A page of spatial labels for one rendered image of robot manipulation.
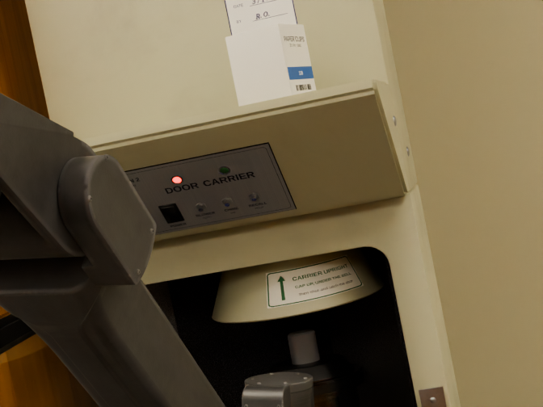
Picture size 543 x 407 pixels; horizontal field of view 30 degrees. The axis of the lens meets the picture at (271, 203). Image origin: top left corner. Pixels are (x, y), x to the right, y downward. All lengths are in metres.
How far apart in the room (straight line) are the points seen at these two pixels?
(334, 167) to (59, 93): 0.28
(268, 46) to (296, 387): 0.28
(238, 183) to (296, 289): 0.14
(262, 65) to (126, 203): 0.35
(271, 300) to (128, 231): 0.46
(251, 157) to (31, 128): 0.39
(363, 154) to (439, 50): 0.51
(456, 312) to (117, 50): 0.62
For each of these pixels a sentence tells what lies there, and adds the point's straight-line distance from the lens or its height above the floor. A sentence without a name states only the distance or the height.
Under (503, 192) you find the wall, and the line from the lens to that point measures 1.33.
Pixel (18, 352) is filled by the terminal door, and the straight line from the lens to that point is 0.79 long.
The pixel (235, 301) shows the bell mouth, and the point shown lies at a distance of 0.98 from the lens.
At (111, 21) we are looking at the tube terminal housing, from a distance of 0.96.
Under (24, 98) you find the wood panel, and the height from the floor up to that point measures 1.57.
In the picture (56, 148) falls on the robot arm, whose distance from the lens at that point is 0.49.
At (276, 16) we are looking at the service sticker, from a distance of 0.92.
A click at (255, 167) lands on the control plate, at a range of 0.84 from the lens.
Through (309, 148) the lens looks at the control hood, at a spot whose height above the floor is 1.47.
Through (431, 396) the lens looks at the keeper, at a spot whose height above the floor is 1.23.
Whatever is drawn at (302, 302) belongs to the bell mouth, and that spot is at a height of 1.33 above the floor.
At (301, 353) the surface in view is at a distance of 1.01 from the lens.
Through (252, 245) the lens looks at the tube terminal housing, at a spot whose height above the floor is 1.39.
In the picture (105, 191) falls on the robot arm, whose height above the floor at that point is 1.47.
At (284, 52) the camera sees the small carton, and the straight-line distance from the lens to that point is 0.83.
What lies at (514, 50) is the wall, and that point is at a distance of 1.33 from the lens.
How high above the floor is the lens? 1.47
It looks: 3 degrees down
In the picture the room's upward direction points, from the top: 11 degrees counter-clockwise
